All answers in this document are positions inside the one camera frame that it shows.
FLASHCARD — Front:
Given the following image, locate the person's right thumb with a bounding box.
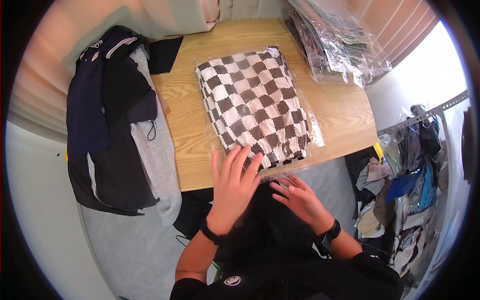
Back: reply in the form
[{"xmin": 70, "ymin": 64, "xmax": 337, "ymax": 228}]
[{"xmin": 271, "ymin": 193, "xmax": 292, "ymax": 208}]

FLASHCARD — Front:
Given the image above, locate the pale folded fabric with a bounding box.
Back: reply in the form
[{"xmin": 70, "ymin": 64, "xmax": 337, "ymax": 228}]
[{"xmin": 140, "ymin": 0, "xmax": 286, "ymax": 38}]

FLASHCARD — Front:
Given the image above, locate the navy garment with striped collar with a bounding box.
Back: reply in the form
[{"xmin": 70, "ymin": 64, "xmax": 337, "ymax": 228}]
[{"xmin": 66, "ymin": 25, "xmax": 158, "ymax": 157}]

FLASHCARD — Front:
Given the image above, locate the person's right index finger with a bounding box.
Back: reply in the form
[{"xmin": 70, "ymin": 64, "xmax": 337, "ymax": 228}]
[{"xmin": 269, "ymin": 181, "xmax": 297, "ymax": 195}]

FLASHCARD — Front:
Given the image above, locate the pink window blind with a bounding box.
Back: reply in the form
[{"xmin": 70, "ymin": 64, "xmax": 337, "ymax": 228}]
[
  {"xmin": 343, "ymin": 0, "xmax": 440, "ymax": 69},
  {"xmin": 7, "ymin": 22, "xmax": 81, "ymax": 145}
]

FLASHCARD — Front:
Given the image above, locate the grey sweatshirt with drawstring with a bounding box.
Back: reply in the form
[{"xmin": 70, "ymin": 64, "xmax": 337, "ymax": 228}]
[{"xmin": 87, "ymin": 47, "xmax": 183, "ymax": 227}]

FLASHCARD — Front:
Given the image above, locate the person's right middle finger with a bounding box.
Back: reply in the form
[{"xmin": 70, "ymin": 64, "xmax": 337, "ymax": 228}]
[{"xmin": 279, "ymin": 174, "xmax": 306, "ymax": 188}]

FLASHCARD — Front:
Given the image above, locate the stack of clear bagged garments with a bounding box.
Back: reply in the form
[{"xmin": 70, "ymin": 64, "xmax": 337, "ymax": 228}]
[{"xmin": 284, "ymin": 0, "xmax": 393, "ymax": 89}]

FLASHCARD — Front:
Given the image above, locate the person's left little finger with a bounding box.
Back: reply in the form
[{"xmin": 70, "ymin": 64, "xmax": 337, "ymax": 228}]
[{"xmin": 211, "ymin": 151, "xmax": 221, "ymax": 182}]

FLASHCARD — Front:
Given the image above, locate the black garment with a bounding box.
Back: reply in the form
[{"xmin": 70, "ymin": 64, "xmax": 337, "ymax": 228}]
[{"xmin": 67, "ymin": 112, "xmax": 160, "ymax": 217}]

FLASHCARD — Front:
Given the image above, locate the person's left index finger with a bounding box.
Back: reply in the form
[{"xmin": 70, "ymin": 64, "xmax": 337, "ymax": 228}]
[{"xmin": 245, "ymin": 151, "xmax": 264, "ymax": 185}]

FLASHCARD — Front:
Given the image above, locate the black wrist band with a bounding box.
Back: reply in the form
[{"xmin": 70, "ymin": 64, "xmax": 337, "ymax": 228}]
[
  {"xmin": 200, "ymin": 220, "xmax": 230, "ymax": 246},
  {"xmin": 314, "ymin": 219, "xmax": 342, "ymax": 253}
]

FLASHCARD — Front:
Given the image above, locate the person's left ring finger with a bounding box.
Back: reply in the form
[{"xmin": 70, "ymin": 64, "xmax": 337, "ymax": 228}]
[{"xmin": 222, "ymin": 145, "xmax": 242, "ymax": 179}]

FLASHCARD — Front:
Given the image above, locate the person's left middle finger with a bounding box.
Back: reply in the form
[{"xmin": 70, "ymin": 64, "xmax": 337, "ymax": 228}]
[{"xmin": 234, "ymin": 145, "xmax": 252, "ymax": 180}]

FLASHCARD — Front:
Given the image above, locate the person's right hand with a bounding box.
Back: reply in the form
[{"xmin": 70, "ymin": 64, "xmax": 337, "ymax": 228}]
[{"xmin": 269, "ymin": 174, "xmax": 335, "ymax": 234}]

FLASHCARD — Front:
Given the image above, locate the person's body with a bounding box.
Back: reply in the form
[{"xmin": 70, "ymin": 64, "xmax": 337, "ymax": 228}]
[{"xmin": 169, "ymin": 210, "xmax": 404, "ymax": 300}]

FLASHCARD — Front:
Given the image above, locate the metal rack full of clothes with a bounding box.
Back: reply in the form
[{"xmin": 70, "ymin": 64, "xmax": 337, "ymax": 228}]
[{"xmin": 353, "ymin": 90, "xmax": 472, "ymax": 291}]

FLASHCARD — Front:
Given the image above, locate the bagged brown white checkered garment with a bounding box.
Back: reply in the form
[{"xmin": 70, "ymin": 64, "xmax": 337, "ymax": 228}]
[{"xmin": 194, "ymin": 46, "xmax": 326, "ymax": 184}]

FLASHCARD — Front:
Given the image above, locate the person's left hand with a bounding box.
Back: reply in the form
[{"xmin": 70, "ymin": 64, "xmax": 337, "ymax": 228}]
[{"xmin": 206, "ymin": 145, "xmax": 264, "ymax": 236}]

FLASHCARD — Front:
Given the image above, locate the black cloth piece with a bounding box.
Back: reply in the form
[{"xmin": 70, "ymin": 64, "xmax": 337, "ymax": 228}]
[{"xmin": 148, "ymin": 36, "xmax": 184, "ymax": 75}]

